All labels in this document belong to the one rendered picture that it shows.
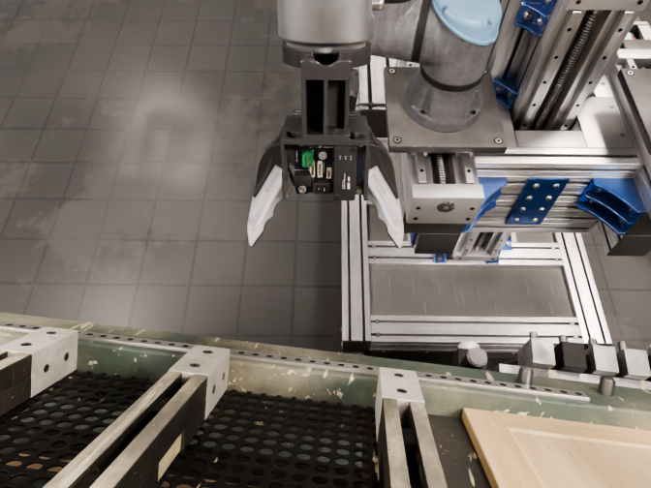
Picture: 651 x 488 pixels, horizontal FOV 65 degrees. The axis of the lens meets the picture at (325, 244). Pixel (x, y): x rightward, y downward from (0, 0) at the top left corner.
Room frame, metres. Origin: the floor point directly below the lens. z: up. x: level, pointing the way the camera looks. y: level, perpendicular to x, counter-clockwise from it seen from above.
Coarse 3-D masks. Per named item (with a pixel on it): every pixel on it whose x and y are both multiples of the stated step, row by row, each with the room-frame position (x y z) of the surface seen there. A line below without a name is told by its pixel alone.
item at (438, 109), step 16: (416, 80) 0.76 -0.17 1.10; (432, 80) 0.72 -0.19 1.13; (480, 80) 0.73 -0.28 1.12; (416, 96) 0.74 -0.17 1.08; (432, 96) 0.71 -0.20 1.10; (448, 96) 0.71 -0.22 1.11; (464, 96) 0.71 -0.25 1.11; (480, 96) 0.73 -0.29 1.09; (416, 112) 0.72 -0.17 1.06; (432, 112) 0.70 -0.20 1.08; (448, 112) 0.70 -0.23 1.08; (464, 112) 0.70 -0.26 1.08; (432, 128) 0.69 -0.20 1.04; (448, 128) 0.69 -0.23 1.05; (464, 128) 0.70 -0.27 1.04
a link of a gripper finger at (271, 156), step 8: (280, 136) 0.32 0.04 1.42; (272, 144) 0.32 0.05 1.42; (264, 152) 0.31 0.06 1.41; (272, 152) 0.31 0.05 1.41; (280, 152) 0.31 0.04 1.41; (264, 160) 0.31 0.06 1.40; (272, 160) 0.31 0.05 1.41; (280, 160) 0.31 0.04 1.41; (288, 160) 0.31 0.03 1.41; (264, 168) 0.31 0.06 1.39; (264, 176) 0.30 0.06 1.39; (256, 184) 0.30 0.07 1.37; (256, 192) 0.29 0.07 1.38
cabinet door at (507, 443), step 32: (480, 416) 0.19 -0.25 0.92; (512, 416) 0.19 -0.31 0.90; (480, 448) 0.13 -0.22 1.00; (512, 448) 0.13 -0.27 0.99; (544, 448) 0.13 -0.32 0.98; (576, 448) 0.13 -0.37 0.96; (608, 448) 0.13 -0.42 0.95; (640, 448) 0.13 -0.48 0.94; (512, 480) 0.08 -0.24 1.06; (544, 480) 0.08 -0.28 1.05; (576, 480) 0.08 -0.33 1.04; (608, 480) 0.08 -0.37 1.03; (640, 480) 0.08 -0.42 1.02
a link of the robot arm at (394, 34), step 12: (396, 0) 0.75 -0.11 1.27; (408, 0) 0.76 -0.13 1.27; (420, 0) 0.77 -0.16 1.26; (372, 12) 0.75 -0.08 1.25; (384, 12) 0.75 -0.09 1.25; (396, 12) 0.75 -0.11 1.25; (408, 12) 0.75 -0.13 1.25; (384, 24) 0.74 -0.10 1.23; (396, 24) 0.74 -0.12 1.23; (408, 24) 0.74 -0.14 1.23; (384, 36) 0.74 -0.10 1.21; (396, 36) 0.73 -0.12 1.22; (408, 36) 0.73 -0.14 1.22; (372, 48) 0.74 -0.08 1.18; (384, 48) 0.74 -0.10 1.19; (396, 48) 0.73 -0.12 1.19; (408, 48) 0.73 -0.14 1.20; (408, 60) 0.74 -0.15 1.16
